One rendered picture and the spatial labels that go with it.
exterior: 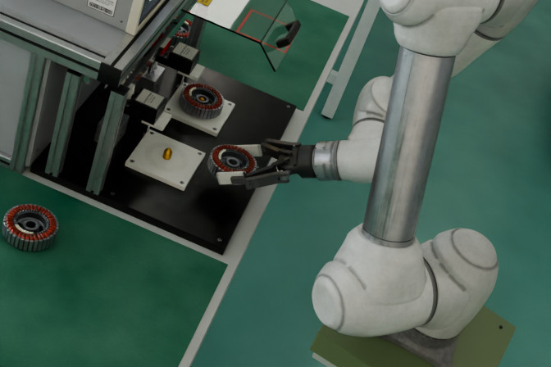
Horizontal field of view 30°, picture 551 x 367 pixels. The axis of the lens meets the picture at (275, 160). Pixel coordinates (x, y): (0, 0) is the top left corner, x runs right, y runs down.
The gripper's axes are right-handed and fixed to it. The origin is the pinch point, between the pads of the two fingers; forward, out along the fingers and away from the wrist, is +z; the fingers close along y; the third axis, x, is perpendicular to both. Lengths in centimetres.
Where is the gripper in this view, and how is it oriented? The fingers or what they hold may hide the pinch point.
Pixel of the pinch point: (233, 164)
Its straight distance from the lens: 238.4
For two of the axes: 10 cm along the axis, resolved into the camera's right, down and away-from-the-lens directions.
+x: 2.1, 8.5, 4.9
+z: -9.4, 0.3, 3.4
